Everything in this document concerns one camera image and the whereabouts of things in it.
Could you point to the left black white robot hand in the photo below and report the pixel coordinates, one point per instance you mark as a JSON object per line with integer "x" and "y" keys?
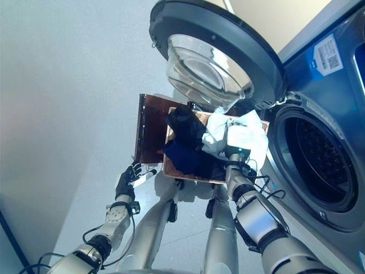
{"x": 125, "y": 185}

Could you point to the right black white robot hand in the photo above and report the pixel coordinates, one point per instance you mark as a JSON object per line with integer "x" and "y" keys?
{"x": 238, "y": 152}

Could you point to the white garment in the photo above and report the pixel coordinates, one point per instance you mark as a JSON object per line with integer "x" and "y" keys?
{"x": 248, "y": 137}

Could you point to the black garment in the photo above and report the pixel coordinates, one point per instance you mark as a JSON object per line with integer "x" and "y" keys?
{"x": 185, "y": 125}

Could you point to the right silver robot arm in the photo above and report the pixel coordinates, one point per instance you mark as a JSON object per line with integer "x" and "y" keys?
{"x": 262, "y": 225}

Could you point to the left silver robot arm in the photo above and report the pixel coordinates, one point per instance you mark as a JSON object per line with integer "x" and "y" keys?
{"x": 114, "y": 219}

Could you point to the dark grey washing machine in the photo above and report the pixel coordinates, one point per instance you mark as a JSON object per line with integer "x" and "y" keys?
{"x": 328, "y": 114}

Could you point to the left silver robot leg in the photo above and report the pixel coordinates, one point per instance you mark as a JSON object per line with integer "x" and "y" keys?
{"x": 154, "y": 222}

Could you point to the silver robot leg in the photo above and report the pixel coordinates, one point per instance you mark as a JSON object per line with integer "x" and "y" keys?
{"x": 221, "y": 234}
{"x": 154, "y": 222}

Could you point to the navy blue garment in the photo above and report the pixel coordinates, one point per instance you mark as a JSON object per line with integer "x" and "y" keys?
{"x": 185, "y": 160}

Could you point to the square wicker laundry basket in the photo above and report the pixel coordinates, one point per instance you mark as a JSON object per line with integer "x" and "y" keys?
{"x": 185, "y": 175}

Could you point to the right silver robot leg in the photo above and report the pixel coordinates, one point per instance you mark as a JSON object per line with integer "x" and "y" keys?
{"x": 221, "y": 234}

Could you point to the round glass washer door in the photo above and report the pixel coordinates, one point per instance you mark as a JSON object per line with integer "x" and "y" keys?
{"x": 216, "y": 40}

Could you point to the blue white barcode sticker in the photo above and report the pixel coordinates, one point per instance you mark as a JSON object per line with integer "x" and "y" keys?
{"x": 328, "y": 55}

